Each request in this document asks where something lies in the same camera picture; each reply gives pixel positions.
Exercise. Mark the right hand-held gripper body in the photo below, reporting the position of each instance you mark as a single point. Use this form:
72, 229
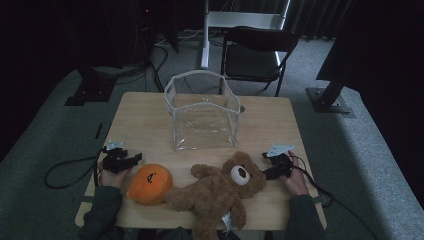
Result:
281, 160

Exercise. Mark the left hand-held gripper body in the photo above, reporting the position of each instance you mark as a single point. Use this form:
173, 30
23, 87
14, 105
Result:
115, 161

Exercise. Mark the orange plush toy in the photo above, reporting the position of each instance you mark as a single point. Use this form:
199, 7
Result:
150, 185

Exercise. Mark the brown teddy bear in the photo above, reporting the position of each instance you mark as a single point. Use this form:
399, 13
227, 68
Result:
216, 193

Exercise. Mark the clear plastic bag white trim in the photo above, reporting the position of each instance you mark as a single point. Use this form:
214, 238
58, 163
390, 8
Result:
203, 113

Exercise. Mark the person's left hand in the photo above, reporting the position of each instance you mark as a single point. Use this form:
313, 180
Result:
113, 178

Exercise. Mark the person's right hand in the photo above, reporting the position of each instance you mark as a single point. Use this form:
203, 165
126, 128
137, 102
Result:
296, 181

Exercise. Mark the black tape strip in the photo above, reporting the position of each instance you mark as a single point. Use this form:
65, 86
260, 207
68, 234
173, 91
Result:
98, 130

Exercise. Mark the grey tape piece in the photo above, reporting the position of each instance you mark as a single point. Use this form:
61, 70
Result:
321, 200
83, 199

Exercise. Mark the black stand with flat base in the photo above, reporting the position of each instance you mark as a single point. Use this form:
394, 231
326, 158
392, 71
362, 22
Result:
91, 88

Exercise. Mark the black stand with bolted base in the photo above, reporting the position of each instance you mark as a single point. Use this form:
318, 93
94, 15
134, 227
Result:
330, 98

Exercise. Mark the black folding chair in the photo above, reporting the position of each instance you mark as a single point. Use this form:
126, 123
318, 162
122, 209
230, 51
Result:
253, 56

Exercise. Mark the white metal desk frame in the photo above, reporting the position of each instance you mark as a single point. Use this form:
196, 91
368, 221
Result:
230, 20

